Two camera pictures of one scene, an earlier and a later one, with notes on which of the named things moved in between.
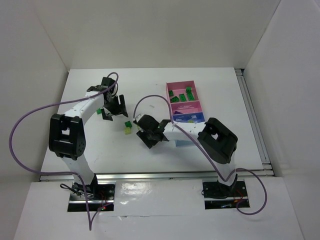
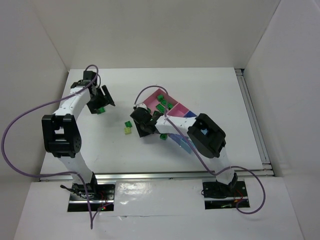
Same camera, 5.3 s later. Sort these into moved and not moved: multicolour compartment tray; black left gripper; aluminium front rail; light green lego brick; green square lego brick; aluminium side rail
Moved: multicolour compartment tray; black left gripper
Not moved: green square lego brick; aluminium front rail; light green lego brick; aluminium side rail
